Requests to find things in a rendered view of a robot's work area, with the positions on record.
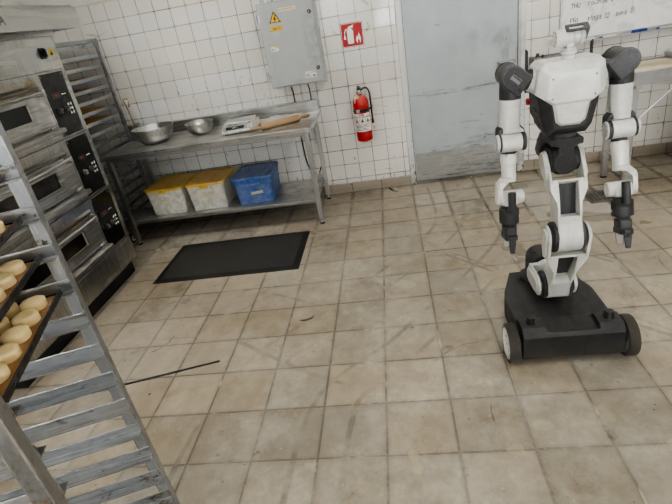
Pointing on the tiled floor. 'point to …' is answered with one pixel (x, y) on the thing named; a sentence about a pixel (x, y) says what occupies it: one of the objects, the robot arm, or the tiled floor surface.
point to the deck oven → (57, 164)
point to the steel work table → (181, 138)
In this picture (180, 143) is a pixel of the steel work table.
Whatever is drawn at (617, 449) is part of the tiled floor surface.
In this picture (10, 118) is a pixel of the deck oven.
